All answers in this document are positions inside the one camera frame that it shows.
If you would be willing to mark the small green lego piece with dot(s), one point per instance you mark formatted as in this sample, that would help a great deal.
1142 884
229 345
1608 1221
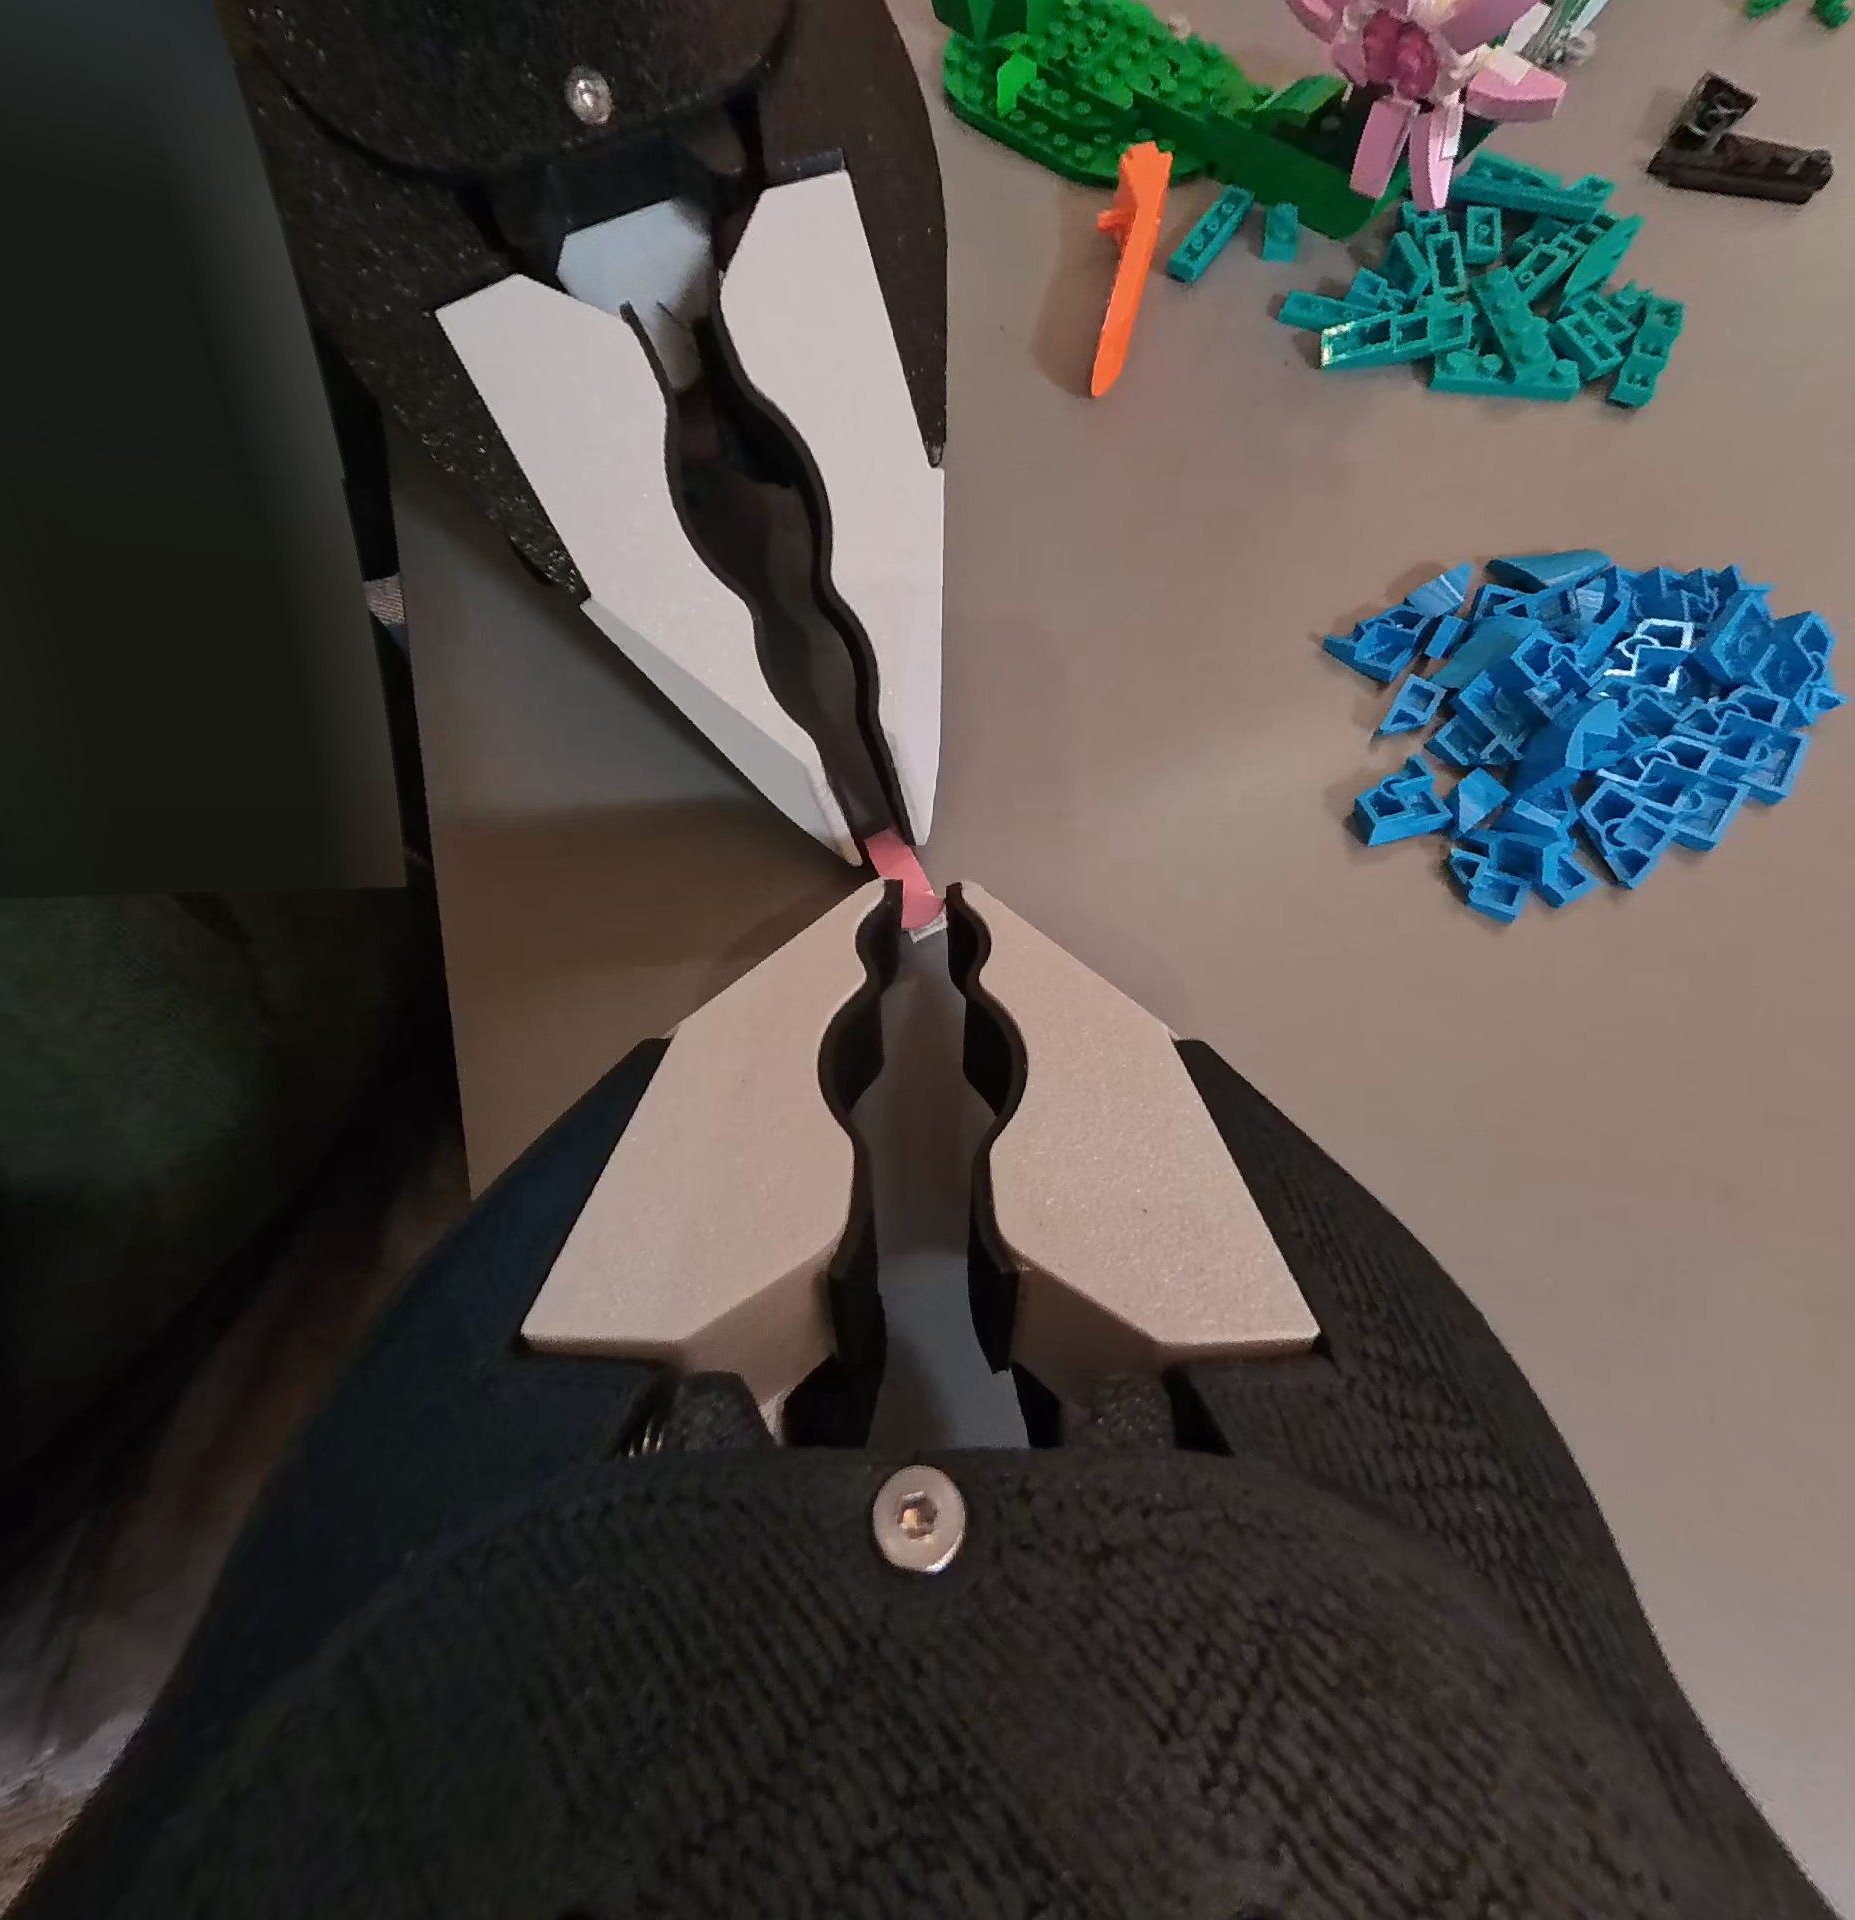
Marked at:
1826 9

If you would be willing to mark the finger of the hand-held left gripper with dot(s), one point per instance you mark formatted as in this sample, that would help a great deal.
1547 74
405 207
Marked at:
580 436
882 450

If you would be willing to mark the pink lego flower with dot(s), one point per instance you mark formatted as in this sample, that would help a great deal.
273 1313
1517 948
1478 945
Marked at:
1391 60

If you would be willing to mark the pile of blue lego pieces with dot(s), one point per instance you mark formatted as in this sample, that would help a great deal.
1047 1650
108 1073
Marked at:
1601 706

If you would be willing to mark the dark brown lego piece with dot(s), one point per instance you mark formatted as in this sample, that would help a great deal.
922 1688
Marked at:
1718 109
1744 169

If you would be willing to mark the orange lego brick separator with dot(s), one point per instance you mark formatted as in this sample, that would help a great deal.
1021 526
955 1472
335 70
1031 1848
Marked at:
1128 285

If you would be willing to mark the green lego base build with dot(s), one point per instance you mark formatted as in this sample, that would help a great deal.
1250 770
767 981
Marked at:
1078 75

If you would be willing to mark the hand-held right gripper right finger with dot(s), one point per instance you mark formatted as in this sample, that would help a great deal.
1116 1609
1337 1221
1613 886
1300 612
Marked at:
1137 1186

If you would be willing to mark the person's green sweatshirt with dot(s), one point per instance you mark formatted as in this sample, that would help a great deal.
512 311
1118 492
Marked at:
118 1081

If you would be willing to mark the pile of teal lego pieces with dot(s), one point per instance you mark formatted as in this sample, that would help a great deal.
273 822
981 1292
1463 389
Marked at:
1481 302

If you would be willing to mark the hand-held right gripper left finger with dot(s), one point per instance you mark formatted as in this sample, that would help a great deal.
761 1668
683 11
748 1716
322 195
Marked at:
702 1186

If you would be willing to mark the small pink lego piece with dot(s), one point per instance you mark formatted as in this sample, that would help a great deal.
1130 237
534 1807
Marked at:
898 879

